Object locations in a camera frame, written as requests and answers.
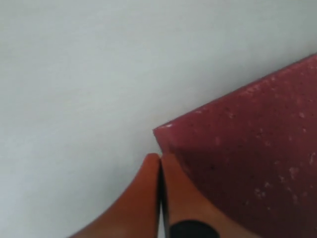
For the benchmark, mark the left gripper black orange right finger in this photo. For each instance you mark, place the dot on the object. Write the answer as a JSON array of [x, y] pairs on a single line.
[[187, 213]]

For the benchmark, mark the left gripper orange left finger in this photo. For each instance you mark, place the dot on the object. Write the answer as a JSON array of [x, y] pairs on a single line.
[[135, 214]]

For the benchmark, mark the red brick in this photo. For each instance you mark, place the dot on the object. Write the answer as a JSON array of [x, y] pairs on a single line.
[[253, 152]]

